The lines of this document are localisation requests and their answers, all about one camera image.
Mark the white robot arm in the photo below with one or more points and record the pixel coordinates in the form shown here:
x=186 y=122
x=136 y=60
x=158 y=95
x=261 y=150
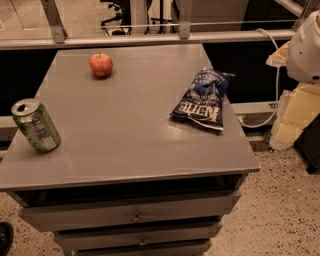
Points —
x=303 y=56

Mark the blue Kettle chip bag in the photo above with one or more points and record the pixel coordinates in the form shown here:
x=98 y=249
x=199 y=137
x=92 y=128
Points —
x=202 y=102

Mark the grey drawer cabinet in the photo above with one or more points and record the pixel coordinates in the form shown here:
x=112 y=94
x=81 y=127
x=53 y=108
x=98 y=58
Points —
x=119 y=141

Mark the red apple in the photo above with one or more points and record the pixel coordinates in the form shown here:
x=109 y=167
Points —
x=101 y=64

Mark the middle grey drawer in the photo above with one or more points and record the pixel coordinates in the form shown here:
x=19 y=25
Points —
x=139 y=236

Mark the grey drawer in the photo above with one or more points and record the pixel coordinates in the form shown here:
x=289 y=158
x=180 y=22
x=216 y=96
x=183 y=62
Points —
x=178 y=248
x=131 y=211
x=139 y=236

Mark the bottom grey drawer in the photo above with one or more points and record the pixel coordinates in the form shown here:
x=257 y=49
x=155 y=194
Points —
x=178 y=248

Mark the black office chair base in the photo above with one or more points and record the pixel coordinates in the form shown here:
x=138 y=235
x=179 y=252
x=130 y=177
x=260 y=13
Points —
x=115 y=16

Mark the green soda can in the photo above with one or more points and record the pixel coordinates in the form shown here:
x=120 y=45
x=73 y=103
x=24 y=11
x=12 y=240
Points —
x=36 y=125

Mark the top grey drawer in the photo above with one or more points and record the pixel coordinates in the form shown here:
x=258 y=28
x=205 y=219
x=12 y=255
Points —
x=131 y=211

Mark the black shoe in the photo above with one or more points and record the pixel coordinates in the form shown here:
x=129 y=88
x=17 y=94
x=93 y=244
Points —
x=6 y=238

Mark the metal railing frame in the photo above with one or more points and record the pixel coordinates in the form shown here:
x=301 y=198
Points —
x=41 y=24

